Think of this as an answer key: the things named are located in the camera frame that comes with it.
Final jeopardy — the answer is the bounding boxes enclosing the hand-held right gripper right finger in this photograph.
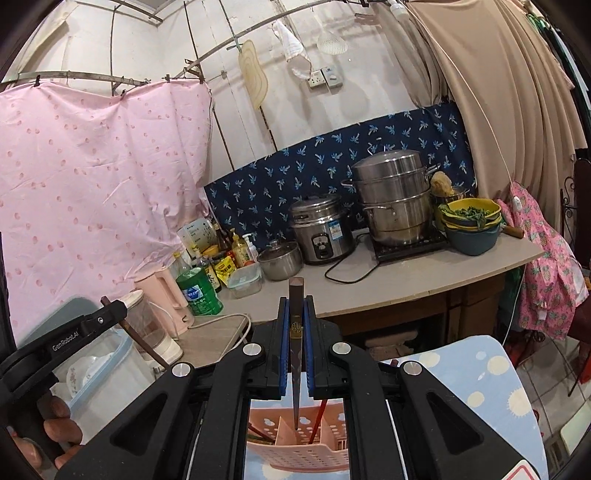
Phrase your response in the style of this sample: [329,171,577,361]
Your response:
[301,294,549,480]

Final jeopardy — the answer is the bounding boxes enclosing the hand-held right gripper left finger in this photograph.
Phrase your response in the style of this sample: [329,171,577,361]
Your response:
[55,296,291,480]

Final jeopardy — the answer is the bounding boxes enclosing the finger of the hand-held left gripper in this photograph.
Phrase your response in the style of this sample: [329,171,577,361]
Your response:
[85,299,129,336]

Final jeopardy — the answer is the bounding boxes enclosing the brown chopstick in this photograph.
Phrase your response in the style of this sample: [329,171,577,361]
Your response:
[287,278,306,429]
[100,296,160,368]

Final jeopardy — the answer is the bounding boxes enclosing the red chopstick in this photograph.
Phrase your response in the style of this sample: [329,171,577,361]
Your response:
[308,399,328,443]

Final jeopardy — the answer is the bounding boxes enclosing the pink perforated plastic basket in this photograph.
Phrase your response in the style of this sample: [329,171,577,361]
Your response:
[246,400,352,472]

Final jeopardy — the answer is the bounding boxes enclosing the person's left hand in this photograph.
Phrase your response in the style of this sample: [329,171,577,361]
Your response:
[7,396,85,480]

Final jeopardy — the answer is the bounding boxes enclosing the clear jug white base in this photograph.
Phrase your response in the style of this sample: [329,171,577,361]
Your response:
[121,288,186,368]

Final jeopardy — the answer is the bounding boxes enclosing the pink electric kettle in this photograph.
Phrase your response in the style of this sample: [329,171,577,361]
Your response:
[134,267,195,336]

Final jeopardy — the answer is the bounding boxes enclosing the white dish box blue lid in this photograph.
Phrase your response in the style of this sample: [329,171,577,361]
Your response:
[23,295,158,445]

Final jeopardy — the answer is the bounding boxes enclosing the clear food container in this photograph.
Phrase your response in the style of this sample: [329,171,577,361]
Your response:
[226,266,263,299]

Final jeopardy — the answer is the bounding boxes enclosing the small steel pot with lid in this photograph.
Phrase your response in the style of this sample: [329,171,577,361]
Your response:
[256,239,304,282]

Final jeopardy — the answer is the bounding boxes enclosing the green dish soap bottle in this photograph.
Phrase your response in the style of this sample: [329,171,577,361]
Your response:
[174,251,225,317]

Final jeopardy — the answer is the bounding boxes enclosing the yellow seasoning packet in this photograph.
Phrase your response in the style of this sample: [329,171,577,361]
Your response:
[213,256,239,285]

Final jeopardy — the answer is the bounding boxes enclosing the white pump bottle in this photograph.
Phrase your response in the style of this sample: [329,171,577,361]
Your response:
[242,233,260,265]

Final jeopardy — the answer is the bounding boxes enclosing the soy sauce bottle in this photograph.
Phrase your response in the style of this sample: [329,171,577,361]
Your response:
[196,249,223,292]

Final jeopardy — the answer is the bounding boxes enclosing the yellow pump bottle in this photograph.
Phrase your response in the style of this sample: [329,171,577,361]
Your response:
[230,228,253,269]

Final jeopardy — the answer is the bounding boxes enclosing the white box green print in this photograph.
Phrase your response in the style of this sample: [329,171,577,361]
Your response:
[177,221,219,258]

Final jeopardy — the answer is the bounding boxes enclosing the steel rice cooker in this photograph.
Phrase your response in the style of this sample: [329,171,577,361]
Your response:
[288,193,357,267]

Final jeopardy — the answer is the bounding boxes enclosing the pink curtain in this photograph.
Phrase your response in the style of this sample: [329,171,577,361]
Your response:
[0,78,214,343]

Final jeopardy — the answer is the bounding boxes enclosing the grey countertop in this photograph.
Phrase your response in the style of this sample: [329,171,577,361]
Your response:
[216,234,546,320]

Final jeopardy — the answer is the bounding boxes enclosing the black induction cooktop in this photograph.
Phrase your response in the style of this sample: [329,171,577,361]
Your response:
[370,227,452,262]

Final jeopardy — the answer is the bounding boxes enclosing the blue printed tablecloth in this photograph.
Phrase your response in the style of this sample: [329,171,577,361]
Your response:
[249,335,550,480]

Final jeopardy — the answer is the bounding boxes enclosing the dark blue printed cloth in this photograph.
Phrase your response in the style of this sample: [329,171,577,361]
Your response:
[203,102,479,260]

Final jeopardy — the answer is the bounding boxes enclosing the steel steamer pot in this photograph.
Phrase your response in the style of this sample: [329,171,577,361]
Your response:
[341,150,443,248]

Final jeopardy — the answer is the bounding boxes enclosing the stacked plastic bowls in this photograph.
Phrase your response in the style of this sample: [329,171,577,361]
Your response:
[438,198,505,257]

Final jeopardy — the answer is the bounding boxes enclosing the pink floral cloth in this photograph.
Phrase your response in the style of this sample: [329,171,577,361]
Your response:
[495,182,590,341]

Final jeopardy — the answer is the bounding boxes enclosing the beige hanging cutting board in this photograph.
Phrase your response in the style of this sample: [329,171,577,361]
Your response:
[237,39,270,110]

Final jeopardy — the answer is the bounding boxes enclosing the white hanging cloth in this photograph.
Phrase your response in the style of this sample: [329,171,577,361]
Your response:
[271,20,315,80]

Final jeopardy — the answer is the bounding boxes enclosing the white skimmer ladle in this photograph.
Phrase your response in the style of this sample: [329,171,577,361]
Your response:
[316,15,350,55]

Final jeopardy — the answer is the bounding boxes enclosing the beige curtain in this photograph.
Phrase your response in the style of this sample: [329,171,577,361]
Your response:
[405,0,583,223]

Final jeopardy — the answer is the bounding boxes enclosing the black power cable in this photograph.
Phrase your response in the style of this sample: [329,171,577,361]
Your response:
[323,230,385,283]

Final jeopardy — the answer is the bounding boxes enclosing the metal curtain rail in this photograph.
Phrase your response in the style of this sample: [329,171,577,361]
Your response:
[0,0,376,97]

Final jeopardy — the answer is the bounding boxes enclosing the white cord switch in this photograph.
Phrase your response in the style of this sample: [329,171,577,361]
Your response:
[449,59,528,214]

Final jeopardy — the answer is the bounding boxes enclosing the white wall socket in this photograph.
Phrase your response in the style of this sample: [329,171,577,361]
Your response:
[308,66,345,91]

